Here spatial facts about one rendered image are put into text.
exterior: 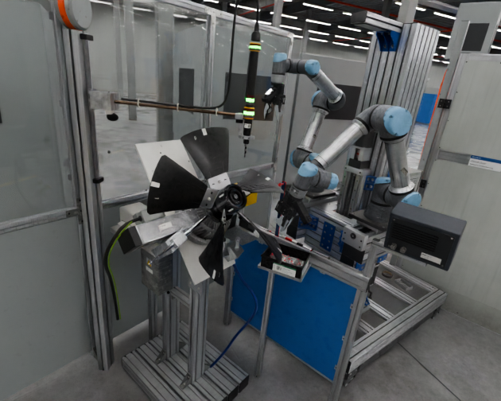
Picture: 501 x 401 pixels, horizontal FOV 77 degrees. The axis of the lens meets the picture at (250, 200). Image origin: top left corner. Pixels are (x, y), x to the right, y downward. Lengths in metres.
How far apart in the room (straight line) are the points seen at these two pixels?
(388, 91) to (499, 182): 1.23
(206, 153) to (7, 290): 1.12
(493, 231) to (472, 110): 0.90
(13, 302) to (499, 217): 3.07
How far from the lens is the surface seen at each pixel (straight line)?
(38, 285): 1.94
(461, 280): 3.14
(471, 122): 2.85
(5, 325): 2.00
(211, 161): 1.42
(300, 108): 5.23
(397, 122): 1.50
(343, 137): 1.57
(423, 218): 1.45
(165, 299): 1.89
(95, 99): 1.53
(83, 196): 1.67
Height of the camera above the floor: 1.69
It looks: 21 degrees down
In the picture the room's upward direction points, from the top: 6 degrees clockwise
